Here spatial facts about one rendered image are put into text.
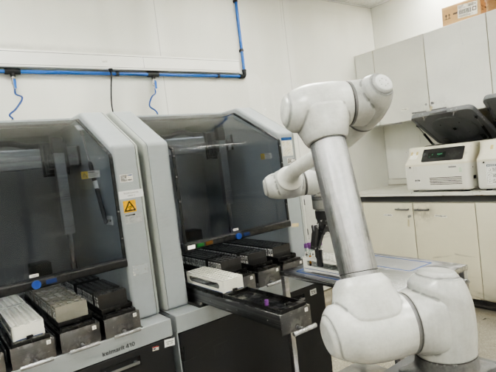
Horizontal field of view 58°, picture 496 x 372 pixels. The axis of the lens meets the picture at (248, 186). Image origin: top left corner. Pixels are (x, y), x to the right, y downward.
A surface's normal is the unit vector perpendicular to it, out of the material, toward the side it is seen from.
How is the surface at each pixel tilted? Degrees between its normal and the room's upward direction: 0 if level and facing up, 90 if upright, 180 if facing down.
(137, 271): 90
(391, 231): 90
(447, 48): 90
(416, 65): 90
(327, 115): 77
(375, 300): 69
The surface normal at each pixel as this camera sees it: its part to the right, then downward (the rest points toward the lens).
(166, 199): 0.59, -0.03
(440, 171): -0.81, 0.13
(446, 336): 0.11, 0.11
